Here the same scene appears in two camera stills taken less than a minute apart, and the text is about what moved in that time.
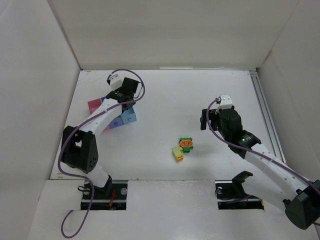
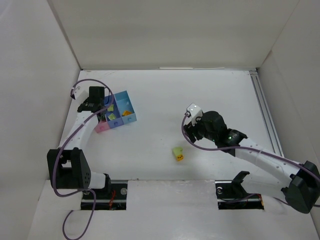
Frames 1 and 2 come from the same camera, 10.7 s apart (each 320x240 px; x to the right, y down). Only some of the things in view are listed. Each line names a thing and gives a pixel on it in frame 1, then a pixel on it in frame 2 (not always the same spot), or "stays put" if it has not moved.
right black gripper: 208,118 to 191,131
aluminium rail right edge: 270,123 stays put
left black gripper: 128,104 to 100,115
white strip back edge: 191,68 stays put
